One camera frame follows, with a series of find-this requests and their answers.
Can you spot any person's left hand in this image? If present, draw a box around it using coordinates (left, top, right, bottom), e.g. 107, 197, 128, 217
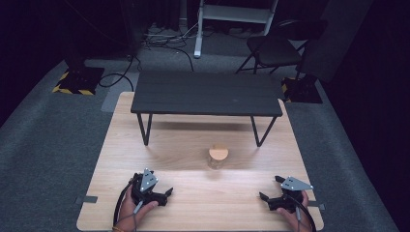
113, 187, 160, 232

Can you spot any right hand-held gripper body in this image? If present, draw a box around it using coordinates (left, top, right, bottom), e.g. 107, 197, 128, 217
267, 175, 314, 214

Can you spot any black floor cable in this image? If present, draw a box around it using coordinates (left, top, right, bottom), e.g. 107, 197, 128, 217
98, 53, 143, 93

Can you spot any bundle of floor cables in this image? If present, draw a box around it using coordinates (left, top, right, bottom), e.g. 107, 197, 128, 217
140, 21, 200, 50

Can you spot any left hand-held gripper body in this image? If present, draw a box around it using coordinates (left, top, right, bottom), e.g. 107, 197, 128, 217
130, 167, 169, 208

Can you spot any white metal stand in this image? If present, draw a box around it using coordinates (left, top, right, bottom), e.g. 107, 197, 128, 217
192, 0, 280, 60

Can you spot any small black table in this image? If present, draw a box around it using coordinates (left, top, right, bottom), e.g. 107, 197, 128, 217
130, 70, 284, 148

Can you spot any grey upright panel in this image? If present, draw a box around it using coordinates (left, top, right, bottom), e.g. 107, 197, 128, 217
302, 0, 375, 84

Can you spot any grey tape strip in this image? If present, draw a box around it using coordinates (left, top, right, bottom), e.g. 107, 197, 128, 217
74, 194, 99, 205
307, 200, 327, 212

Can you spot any grey cable with plug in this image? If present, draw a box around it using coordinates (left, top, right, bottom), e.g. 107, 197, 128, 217
121, 199, 144, 232
295, 206, 304, 232

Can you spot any black base with yellow stripes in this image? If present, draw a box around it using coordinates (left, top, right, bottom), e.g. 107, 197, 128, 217
51, 66, 106, 97
280, 74, 324, 104

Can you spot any black folding chair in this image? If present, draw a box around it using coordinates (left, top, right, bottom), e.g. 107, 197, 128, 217
235, 18, 328, 80

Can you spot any small wooden cylinder block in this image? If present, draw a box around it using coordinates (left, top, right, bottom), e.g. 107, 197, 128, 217
207, 144, 230, 171

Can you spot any person's right hand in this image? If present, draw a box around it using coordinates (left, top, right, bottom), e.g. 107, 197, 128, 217
276, 190, 314, 232

